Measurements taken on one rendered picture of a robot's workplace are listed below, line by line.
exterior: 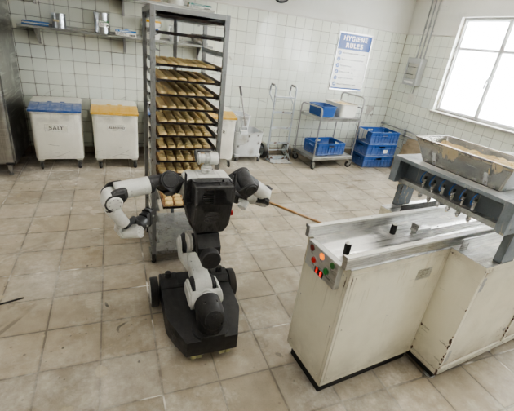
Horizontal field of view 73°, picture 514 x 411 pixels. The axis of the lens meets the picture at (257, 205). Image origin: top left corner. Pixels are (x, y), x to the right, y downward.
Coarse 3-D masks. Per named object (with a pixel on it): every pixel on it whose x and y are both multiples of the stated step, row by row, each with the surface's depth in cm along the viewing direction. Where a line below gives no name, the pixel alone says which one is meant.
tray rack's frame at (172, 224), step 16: (144, 16) 252; (192, 16) 262; (208, 16) 211; (224, 16) 214; (144, 32) 256; (176, 32) 265; (144, 48) 260; (176, 48) 270; (144, 64) 265; (144, 80) 270; (144, 96) 275; (144, 112) 280; (144, 128) 285; (144, 144) 291; (144, 160) 297; (144, 176) 305; (160, 224) 307; (176, 224) 310; (160, 240) 284
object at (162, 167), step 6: (150, 150) 292; (162, 162) 263; (168, 162) 264; (174, 162) 267; (180, 162) 274; (186, 162) 269; (192, 162) 271; (156, 168) 256; (162, 168) 252; (168, 168) 254; (174, 168) 256; (180, 168) 257; (186, 168) 259; (192, 168) 265; (198, 168) 262
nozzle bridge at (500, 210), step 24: (408, 168) 214; (432, 168) 193; (408, 192) 227; (432, 192) 196; (456, 192) 188; (480, 192) 169; (504, 192) 169; (480, 216) 173; (504, 216) 160; (504, 240) 171
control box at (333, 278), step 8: (312, 240) 174; (320, 248) 168; (312, 256) 173; (328, 256) 162; (312, 264) 174; (320, 264) 169; (328, 264) 163; (336, 264) 158; (320, 272) 169; (328, 272) 163; (336, 272) 158; (328, 280) 164; (336, 280) 159; (336, 288) 162
